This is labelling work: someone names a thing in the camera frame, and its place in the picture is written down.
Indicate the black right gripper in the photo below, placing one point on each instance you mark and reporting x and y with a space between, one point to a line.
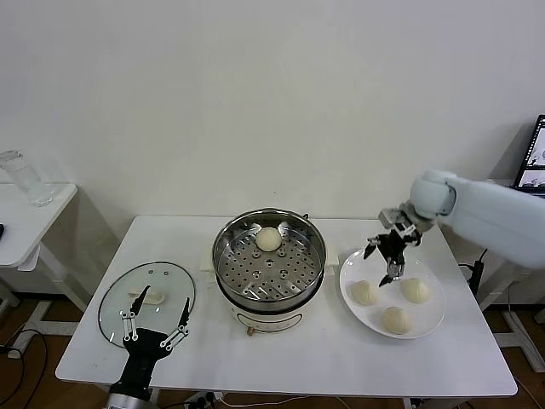
396 247

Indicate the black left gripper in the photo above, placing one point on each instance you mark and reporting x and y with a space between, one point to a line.
140 349

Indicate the white steamed baozi bun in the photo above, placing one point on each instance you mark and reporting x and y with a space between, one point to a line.
268 238
416 290
365 293
397 320

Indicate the round glass pot lid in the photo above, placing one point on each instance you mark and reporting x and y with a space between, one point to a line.
170 281

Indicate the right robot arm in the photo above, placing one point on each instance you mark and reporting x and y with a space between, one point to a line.
489 213

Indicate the stainless steel steamer basket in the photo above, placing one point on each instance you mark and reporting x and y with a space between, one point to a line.
272 272

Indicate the white round plate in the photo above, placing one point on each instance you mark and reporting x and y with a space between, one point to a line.
430 315

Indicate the white power strip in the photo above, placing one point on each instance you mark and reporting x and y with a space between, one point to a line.
204 398

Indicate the white electric cooker pot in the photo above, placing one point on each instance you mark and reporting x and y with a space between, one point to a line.
272 320

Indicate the white desk with label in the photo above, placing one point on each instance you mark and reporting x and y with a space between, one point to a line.
494 298

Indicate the white side table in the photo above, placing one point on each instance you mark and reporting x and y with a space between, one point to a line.
25 213

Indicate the open dark laptop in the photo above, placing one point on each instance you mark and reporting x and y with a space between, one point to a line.
536 149

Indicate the clear glass jar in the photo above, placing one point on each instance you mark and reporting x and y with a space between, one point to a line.
30 183

